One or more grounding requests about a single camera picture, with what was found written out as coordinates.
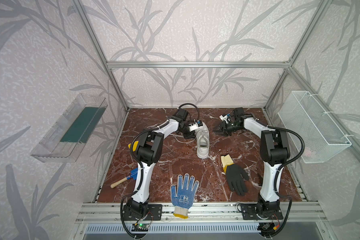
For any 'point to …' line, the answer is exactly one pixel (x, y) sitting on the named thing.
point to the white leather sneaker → (203, 141)
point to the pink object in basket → (307, 151)
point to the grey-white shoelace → (174, 135)
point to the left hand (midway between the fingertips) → (195, 128)
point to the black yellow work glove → (236, 177)
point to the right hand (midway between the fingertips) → (215, 127)
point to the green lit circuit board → (140, 227)
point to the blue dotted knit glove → (182, 197)
